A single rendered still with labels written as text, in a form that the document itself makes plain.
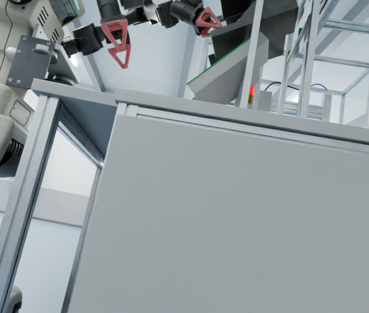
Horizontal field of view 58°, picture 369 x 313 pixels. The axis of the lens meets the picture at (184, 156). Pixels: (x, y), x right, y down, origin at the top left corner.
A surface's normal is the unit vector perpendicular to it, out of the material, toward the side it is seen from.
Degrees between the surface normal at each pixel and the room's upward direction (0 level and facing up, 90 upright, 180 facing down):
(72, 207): 90
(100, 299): 90
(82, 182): 90
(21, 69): 90
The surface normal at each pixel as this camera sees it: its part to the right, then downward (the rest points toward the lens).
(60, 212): 0.08, -0.20
